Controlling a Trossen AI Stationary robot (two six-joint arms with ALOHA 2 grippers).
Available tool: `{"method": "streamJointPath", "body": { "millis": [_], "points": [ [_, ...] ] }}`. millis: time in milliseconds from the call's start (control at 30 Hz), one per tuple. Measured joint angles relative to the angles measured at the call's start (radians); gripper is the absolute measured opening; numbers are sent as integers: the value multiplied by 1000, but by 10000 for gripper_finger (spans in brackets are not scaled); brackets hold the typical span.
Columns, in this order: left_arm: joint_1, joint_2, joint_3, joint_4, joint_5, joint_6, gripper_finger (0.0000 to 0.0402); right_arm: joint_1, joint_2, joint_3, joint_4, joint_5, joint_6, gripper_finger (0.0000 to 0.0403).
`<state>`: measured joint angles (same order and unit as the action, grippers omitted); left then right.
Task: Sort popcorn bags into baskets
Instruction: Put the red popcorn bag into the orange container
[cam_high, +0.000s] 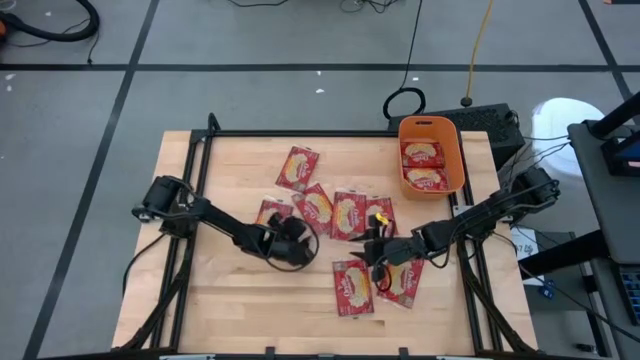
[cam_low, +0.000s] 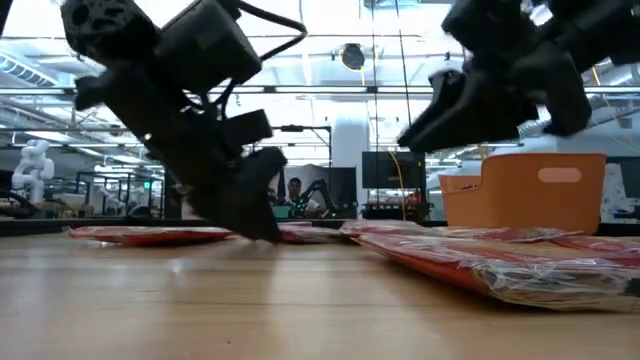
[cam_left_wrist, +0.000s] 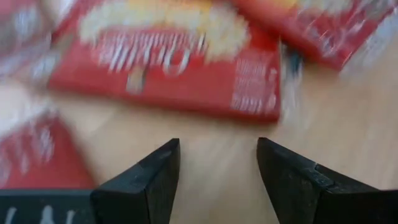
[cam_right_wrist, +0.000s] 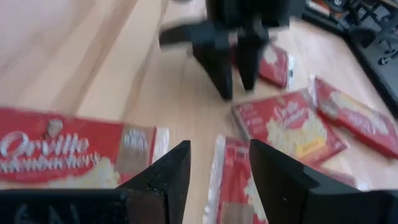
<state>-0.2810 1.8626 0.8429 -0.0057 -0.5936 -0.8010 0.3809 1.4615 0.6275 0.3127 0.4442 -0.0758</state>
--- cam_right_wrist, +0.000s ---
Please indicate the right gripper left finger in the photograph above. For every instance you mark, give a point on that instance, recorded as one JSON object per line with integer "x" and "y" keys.
{"x": 161, "y": 193}

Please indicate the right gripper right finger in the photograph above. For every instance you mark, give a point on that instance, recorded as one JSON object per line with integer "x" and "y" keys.
{"x": 295, "y": 199}

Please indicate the black aluminium table frame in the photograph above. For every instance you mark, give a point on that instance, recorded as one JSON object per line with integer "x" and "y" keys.
{"x": 388, "y": 90}

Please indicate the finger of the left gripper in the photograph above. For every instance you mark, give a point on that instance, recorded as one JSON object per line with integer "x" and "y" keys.
{"x": 217, "y": 68}
{"x": 248, "y": 62}

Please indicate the red popcorn bag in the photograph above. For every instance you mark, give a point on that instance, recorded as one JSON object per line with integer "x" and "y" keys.
{"x": 275, "y": 65}
{"x": 233, "y": 174}
{"x": 280, "y": 130}
{"x": 357, "y": 121}
{"x": 62, "y": 146}

